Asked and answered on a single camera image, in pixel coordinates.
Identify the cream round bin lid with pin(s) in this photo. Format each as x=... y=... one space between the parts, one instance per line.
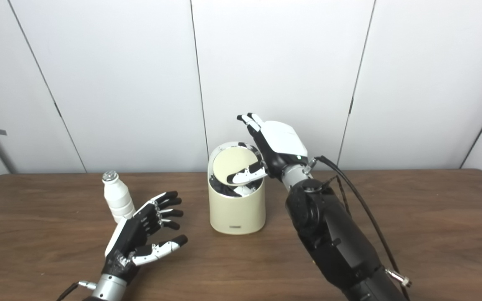
x=230 y=165

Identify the small white plastic bottle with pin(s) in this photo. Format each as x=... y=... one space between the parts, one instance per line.
x=117 y=200

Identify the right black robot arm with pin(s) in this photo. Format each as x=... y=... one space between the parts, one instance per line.
x=333 y=238

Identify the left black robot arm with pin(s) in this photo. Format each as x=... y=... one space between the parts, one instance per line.
x=107 y=289

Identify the black bin liner bag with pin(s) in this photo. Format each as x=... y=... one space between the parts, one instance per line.
x=220 y=189

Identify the black wall panel clip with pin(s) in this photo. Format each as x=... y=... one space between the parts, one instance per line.
x=351 y=105
x=57 y=109

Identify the cream-colored bin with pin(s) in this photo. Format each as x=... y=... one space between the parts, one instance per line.
x=237 y=211

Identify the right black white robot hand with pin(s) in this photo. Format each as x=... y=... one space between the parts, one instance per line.
x=285 y=140

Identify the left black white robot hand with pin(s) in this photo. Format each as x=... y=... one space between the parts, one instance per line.
x=126 y=242

